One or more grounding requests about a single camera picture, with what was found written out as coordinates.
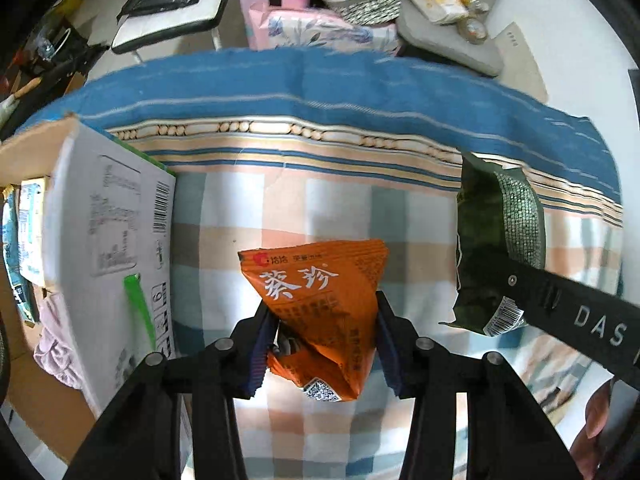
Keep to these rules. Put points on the lilac cloth bundle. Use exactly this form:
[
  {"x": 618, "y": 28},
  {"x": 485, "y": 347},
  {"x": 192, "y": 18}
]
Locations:
[{"x": 54, "y": 352}]

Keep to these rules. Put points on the tape roll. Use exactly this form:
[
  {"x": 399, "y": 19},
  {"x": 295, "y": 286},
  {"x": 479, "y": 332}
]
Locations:
[{"x": 472, "y": 30}]

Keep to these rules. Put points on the plaid checkered tablecloth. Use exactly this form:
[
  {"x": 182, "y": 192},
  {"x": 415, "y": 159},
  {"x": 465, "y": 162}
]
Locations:
[{"x": 287, "y": 147}]

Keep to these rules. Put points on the yellow blue carton box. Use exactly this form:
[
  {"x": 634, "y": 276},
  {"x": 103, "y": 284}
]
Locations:
[{"x": 30, "y": 218}]

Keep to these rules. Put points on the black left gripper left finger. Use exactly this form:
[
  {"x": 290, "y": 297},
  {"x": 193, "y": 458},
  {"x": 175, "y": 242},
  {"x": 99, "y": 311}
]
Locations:
[{"x": 137, "y": 435}]

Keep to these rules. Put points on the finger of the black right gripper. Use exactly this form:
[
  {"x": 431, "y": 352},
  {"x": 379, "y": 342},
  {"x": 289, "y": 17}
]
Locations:
[{"x": 601, "y": 326}]

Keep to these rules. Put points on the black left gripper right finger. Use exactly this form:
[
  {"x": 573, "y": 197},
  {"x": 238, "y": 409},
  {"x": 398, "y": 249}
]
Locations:
[{"x": 509, "y": 436}]

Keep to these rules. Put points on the orange snack packet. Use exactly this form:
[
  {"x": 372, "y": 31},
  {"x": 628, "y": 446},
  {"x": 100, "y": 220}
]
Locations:
[{"x": 324, "y": 297}]

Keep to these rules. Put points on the white goose plush toy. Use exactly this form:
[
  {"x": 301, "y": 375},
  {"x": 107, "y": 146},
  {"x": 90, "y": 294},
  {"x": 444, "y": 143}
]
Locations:
[{"x": 10, "y": 103}]

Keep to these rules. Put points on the person's right hand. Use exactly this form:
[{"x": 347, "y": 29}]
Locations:
[{"x": 586, "y": 448}]

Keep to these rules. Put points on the brown cardboard box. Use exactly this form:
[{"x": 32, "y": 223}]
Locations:
[{"x": 106, "y": 244}]

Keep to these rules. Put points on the blue tube packet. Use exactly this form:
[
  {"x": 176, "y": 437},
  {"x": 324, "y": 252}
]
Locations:
[{"x": 21, "y": 289}]

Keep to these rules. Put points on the dark green snack packet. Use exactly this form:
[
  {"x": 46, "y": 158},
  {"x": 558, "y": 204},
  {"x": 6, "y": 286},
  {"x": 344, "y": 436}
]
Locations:
[{"x": 498, "y": 211}]

